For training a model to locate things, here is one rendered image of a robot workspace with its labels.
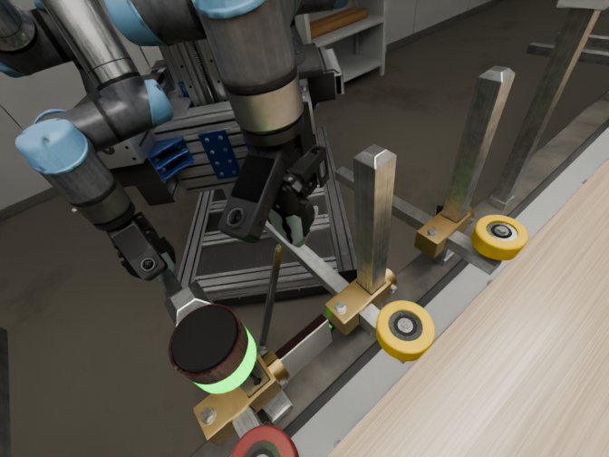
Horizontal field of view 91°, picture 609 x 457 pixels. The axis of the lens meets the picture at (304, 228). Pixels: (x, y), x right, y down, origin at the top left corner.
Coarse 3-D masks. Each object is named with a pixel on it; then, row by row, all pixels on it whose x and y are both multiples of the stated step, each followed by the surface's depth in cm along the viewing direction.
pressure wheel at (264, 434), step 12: (252, 432) 37; (264, 432) 36; (276, 432) 36; (240, 444) 36; (252, 444) 36; (264, 444) 36; (276, 444) 35; (288, 444) 35; (240, 456) 35; (252, 456) 35; (264, 456) 35; (276, 456) 35; (288, 456) 34
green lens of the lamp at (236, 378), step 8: (248, 336) 26; (248, 344) 26; (248, 352) 26; (248, 360) 26; (240, 368) 25; (248, 368) 26; (232, 376) 24; (240, 376) 25; (200, 384) 24; (208, 384) 24; (216, 384) 24; (224, 384) 25; (232, 384) 25; (216, 392) 25; (224, 392) 26
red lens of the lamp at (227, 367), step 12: (192, 312) 26; (240, 324) 25; (240, 336) 24; (240, 348) 24; (228, 360) 23; (240, 360) 24; (180, 372) 23; (192, 372) 23; (204, 372) 22; (216, 372) 23; (228, 372) 24; (204, 384) 24
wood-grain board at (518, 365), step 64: (576, 192) 55; (576, 256) 47; (512, 320) 41; (576, 320) 40; (448, 384) 37; (512, 384) 36; (576, 384) 35; (384, 448) 34; (448, 448) 33; (512, 448) 32; (576, 448) 32
